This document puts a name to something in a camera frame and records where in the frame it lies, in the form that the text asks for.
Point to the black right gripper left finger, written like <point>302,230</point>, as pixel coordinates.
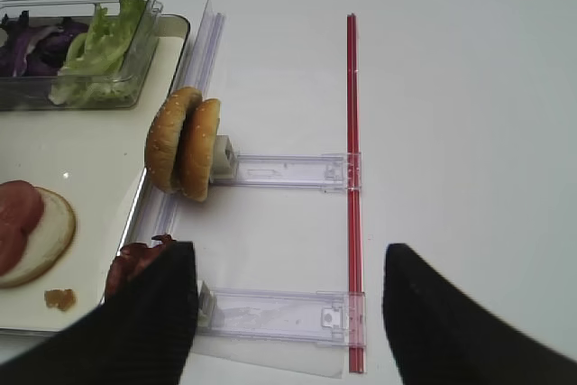
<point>141,335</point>

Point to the clear plastic salad box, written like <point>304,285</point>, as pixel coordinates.
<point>32,93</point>

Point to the lower right clear pusher track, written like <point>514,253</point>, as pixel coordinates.
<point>315,330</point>

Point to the orange sauce blob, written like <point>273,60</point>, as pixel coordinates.
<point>62,299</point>

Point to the bun top rear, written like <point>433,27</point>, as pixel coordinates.
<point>196,149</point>

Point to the upper right clear pusher track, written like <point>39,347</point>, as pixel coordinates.
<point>329,172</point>

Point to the meat patty front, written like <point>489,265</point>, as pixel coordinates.
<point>132,259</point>

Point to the sesame bun top front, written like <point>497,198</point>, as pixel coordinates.
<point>162,140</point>

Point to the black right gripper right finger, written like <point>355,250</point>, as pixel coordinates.
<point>438,335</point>

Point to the white metal tray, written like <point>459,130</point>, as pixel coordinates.
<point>94,159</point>

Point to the meat patty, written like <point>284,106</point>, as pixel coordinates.
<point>162,241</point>
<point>132,259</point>

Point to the right red strip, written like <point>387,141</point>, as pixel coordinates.
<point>354,195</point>

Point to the clear pusher track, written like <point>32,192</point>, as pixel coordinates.
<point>329,172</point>
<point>315,330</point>

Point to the meat patty rear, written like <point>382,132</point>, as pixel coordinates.
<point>162,241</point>

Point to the purple cabbage shreds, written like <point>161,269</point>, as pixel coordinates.
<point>36,51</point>

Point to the bun bottom on tray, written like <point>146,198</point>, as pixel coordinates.
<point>47,242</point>

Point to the right long clear rail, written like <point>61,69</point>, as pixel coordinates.
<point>197,75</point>

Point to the green lettuce leaves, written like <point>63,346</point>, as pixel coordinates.
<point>105,66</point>

